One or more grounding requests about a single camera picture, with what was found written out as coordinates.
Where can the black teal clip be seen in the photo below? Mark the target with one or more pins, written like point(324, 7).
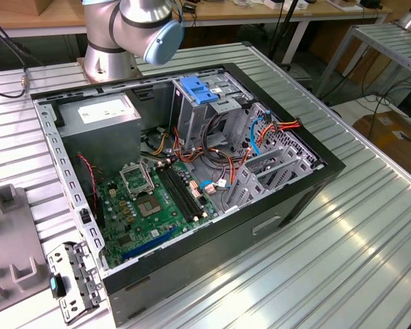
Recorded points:
point(58, 289)

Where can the metal expansion card bracket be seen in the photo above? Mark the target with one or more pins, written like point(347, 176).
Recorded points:
point(78, 270)

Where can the blue expansion slot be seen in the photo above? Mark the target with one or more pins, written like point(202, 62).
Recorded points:
point(149, 244)

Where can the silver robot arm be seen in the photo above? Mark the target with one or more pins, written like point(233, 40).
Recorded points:
point(102, 58)

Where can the labelled cardboard box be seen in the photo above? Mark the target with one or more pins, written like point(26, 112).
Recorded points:
point(390, 137)

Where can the wooden desk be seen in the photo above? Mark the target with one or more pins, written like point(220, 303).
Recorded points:
point(246, 13)

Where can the green motherboard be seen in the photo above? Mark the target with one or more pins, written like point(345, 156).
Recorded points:
point(147, 229)

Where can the grey metal drive cage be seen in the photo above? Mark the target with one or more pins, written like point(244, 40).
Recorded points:
point(188, 120)

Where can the small black device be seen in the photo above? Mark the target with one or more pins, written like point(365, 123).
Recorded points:
point(370, 3)

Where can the metal slat side table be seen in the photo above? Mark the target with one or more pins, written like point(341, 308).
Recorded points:
point(390, 41)

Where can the metal disk bay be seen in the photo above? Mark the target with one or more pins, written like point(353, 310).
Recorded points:
point(246, 192)

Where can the grey parts rack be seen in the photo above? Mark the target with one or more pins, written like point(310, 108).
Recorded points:
point(10, 236)

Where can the grey power supply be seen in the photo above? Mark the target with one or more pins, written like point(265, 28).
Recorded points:
point(99, 144)

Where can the small brown carton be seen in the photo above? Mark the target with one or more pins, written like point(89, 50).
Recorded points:
point(41, 7)

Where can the black RAM slot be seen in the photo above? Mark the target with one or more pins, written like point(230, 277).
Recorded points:
point(188, 190)
point(183, 192)
point(179, 193)
point(175, 194)

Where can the blue plastic drive latch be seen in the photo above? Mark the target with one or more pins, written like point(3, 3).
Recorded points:
point(198, 92)

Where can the CPU socket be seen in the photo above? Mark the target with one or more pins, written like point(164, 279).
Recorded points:
point(150, 206)

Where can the black PC case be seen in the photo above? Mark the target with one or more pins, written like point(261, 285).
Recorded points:
point(192, 260)

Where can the black stand legs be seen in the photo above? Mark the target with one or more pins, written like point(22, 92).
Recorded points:
point(285, 24)

